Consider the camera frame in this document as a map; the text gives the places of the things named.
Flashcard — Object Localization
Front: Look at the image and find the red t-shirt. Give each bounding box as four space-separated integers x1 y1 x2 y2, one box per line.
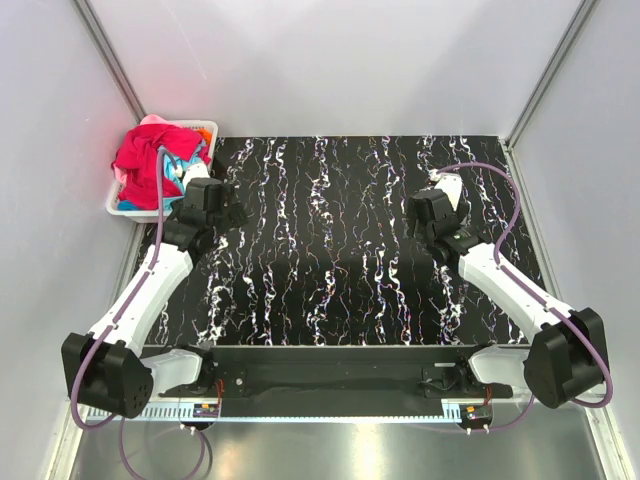
112 123 210 210

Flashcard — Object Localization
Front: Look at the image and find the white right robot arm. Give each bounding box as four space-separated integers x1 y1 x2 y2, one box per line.
407 188 612 409

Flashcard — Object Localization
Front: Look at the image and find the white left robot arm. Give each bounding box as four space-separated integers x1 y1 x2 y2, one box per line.
61 177 247 419

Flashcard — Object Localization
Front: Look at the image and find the light blue t-shirt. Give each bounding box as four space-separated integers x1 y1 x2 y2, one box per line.
112 142 211 216

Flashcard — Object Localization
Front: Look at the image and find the orange t-shirt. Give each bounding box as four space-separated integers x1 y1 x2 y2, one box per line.
189 127 213 145

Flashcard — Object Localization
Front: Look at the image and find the white plastic laundry basket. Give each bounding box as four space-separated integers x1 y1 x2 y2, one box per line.
106 115 218 223

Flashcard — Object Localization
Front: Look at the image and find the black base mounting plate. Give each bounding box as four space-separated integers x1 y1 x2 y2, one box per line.
168 346 513 421

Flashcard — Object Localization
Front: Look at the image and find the right electronics board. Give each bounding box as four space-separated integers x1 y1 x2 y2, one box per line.
464 404 492 420

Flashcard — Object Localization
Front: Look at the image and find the electronics board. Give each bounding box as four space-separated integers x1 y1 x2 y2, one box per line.
193 403 220 418
464 404 492 420

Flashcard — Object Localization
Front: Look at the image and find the left electronics board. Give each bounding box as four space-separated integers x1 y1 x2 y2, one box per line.
193 403 220 418

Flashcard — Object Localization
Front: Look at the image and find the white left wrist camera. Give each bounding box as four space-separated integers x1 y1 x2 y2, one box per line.
181 162 210 188

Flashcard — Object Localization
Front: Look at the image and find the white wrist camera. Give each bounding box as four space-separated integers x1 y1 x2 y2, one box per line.
181 162 210 188
430 172 463 211

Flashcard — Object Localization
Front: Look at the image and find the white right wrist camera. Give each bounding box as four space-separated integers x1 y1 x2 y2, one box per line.
430 172 463 211

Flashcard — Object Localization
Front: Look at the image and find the white slotted cable duct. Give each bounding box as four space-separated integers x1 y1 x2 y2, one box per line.
87 404 466 422

